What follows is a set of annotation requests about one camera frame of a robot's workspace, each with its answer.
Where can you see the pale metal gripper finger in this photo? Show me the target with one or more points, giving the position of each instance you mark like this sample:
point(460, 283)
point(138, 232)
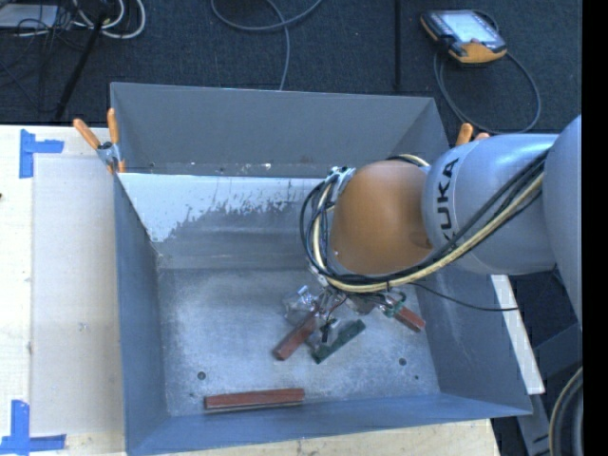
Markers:
point(297, 312)
point(306, 295)

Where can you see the red-brown flat block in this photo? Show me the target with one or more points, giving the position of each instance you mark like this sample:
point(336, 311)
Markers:
point(411, 318)
point(294, 337)
point(254, 399)

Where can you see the dark green flat block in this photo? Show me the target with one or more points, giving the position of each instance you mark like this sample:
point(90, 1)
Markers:
point(344, 337)

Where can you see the grey metal bin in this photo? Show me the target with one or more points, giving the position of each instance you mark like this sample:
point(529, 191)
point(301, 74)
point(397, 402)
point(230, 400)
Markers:
point(228, 330)

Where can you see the black cylinder on white bracket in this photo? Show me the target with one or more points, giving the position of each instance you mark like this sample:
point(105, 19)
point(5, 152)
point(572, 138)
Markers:
point(328, 329)

